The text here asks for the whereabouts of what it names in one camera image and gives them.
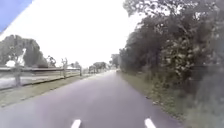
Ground grey asphalt path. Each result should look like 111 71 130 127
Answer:
0 69 183 128

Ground grass verge beside wood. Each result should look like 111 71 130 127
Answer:
117 70 201 128

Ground row of dense trees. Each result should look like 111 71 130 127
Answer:
118 0 224 128

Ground robot's own part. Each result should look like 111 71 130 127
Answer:
144 117 157 128
70 118 82 128

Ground grass verge beside fence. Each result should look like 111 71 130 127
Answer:
0 73 94 108

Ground distant trees behind fence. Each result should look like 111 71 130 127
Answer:
0 34 120 74

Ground grey road behind fence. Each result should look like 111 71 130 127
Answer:
0 73 81 90

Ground wooden rail fence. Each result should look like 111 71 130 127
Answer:
0 65 83 89

